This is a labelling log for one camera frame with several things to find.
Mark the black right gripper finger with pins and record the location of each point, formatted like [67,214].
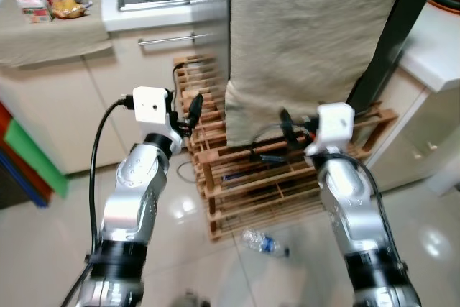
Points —
[287,126]

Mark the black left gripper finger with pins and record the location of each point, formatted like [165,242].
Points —
[175,101]
[195,109]

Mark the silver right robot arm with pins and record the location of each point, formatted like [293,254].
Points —
[356,206]

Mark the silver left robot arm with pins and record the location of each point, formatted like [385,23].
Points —
[129,199]

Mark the dark grey fridge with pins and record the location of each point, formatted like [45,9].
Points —
[402,19]

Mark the wooden slatted rack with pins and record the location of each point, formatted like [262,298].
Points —
[266,192]

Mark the large beige linen cloth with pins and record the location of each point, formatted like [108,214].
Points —
[302,41]

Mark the clear plastic water bottle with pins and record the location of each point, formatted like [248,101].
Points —
[262,242]

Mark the small beige counter cloth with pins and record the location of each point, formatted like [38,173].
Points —
[50,37]

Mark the green board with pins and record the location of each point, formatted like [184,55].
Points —
[36,159]

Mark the white counter cabinet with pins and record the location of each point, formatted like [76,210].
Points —
[431,55]

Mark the blue board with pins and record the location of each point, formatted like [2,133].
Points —
[21,181]

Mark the orange plate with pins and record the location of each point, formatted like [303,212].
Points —
[442,8]

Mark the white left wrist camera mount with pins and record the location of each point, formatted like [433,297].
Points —
[152,109]

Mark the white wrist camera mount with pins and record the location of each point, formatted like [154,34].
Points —
[332,129]
[152,109]

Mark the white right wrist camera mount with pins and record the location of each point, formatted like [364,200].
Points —
[332,129]

